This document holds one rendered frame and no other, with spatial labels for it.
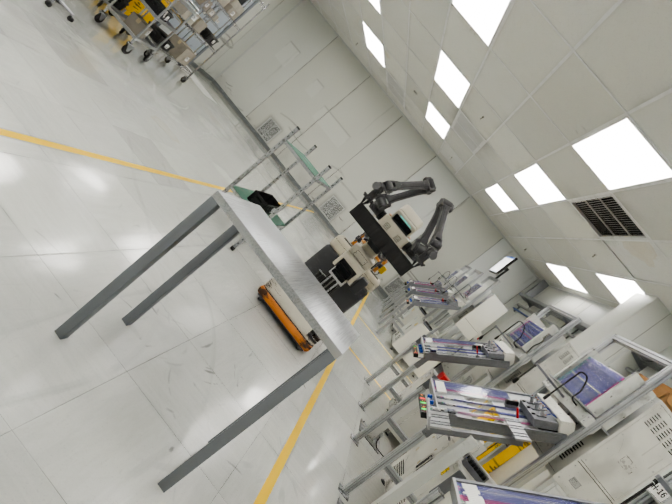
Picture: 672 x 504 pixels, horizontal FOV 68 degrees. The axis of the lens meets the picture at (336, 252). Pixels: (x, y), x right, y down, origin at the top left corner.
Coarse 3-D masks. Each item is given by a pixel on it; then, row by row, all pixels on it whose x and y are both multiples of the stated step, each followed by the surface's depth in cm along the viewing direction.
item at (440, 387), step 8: (440, 384) 341; (448, 384) 343; (456, 384) 346; (440, 392) 325; (448, 392) 325; (456, 392) 327; (464, 392) 330; (472, 392) 332; (480, 392) 334; (488, 392) 337; (496, 392) 339; (504, 392) 342; (488, 400) 322; (496, 400) 322; (504, 400) 324
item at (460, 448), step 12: (456, 444) 256; (468, 444) 253; (444, 456) 255; (456, 456) 254; (420, 468) 262; (432, 468) 256; (444, 468) 255; (408, 480) 258; (420, 480) 257; (396, 492) 259; (408, 492) 258
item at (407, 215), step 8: (400, 208) 377; (408, 208) 379; (392, 216) 380; (400, 216) 375; (408, 216) 375; (416, 216) 379; (400, 224) 379; (408, 224) 374; (416, 224) 375; (408, 232) 377
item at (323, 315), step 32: (192, 224) 173; (256, 224) 185; (160, 256) 177; (288, 256) 194; (160, 288) 219; (288, 288) 166; (320, 288) 204; (128, 320) 221; (320, 320) 168; (288, 384) 166; (256, 416) 167
